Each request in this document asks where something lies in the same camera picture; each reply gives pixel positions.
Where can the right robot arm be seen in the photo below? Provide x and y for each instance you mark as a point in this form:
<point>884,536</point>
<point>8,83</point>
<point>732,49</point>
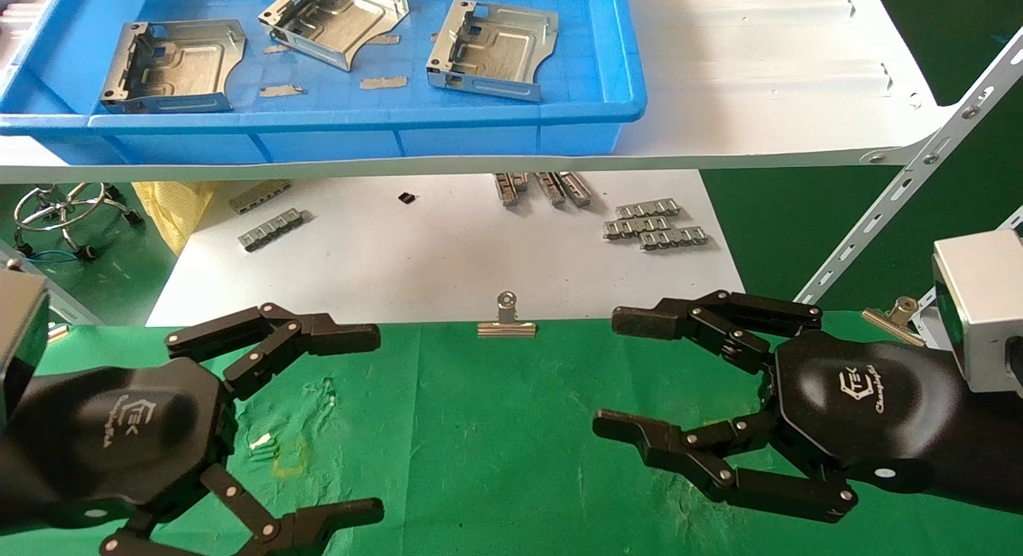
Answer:
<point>991,448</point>

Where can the grey metal connector strip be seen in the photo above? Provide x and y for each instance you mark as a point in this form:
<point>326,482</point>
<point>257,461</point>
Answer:
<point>577,188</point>
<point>550,188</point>
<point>508,188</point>
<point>637,226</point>
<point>647,208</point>
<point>272,228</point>
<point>674,237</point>
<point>260,196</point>

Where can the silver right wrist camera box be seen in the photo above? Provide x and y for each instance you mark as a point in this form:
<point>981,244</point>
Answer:
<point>987,308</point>

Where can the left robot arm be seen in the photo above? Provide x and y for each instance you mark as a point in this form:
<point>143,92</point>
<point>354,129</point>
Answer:
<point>9,480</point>

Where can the white shelf board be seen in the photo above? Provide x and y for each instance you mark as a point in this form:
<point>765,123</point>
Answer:
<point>759,77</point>

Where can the grey slotted strut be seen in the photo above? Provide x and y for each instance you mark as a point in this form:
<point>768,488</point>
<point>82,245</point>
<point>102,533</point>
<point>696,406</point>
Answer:
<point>68,307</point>

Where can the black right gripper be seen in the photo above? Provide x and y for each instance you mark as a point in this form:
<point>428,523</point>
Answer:
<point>863,404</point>

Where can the white paper sheet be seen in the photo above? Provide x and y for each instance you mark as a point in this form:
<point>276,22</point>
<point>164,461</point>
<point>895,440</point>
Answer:
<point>439,260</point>

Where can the chrome stool base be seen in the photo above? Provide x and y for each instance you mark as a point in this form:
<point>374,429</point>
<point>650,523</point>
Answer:
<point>133,217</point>

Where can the stamped metal bracket part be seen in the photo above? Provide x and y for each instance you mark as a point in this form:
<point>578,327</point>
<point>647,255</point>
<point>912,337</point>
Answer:
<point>344,21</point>
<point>180,69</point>
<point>495,53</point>

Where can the green table cloth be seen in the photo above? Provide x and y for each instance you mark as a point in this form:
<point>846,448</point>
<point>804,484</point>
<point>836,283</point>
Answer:
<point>495,436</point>

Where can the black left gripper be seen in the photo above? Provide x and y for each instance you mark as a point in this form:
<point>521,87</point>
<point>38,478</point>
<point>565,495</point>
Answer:
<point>120,428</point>

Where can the small white scrap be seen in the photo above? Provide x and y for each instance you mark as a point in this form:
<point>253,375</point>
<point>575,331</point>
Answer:
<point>260,442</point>

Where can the long white slotted strut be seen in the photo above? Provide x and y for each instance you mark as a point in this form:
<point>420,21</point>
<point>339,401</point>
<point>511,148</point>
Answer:
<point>919,168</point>

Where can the blue plastic tray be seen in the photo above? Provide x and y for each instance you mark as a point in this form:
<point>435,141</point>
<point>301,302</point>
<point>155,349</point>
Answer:
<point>591,61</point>

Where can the brass binder clip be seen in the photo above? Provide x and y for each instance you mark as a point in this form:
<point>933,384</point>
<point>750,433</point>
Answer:
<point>887,320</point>

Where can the grey tape strip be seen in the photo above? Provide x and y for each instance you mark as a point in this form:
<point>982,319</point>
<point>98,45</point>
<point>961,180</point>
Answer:
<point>384,82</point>
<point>281,90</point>
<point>276,49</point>
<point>387,39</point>

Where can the yellow plastic bag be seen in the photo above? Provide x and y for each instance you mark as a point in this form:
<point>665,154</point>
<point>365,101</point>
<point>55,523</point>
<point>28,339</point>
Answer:
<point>172,212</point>

